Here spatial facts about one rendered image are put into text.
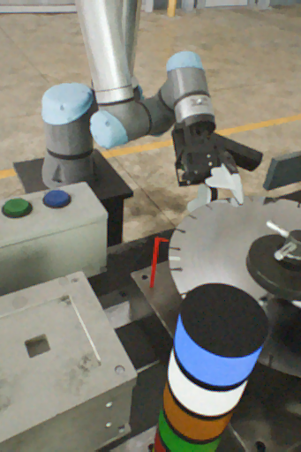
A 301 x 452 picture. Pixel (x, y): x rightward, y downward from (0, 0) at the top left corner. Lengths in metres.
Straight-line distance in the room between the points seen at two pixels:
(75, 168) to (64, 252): 0.32
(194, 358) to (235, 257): 0.36
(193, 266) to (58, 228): 0.25
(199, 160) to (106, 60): 0.25
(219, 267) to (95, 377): 0.21
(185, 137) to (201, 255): 0.28
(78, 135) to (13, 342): 0.55
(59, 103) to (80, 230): 0.34
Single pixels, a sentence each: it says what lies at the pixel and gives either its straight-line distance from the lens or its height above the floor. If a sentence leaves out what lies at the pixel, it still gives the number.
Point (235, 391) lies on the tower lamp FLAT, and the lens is 0.23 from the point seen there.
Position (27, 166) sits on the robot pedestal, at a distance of 1.11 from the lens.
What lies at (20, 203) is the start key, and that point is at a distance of 0.70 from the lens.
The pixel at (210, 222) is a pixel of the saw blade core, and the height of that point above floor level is 0.95.
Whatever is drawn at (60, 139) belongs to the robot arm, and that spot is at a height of 0.89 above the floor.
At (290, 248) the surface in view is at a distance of 0.52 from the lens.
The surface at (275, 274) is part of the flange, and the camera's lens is 0.53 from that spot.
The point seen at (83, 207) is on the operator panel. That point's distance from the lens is 0.69.
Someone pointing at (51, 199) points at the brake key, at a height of 0.91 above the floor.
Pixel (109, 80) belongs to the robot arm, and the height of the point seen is 1.06.
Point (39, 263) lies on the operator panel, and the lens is 0.70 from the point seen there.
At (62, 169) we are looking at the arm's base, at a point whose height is 0.81.
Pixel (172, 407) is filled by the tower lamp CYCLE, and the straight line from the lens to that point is 0.26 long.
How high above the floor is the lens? 1.32
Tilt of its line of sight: 39 degrees down
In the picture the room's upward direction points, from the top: 6 degrees clockwise
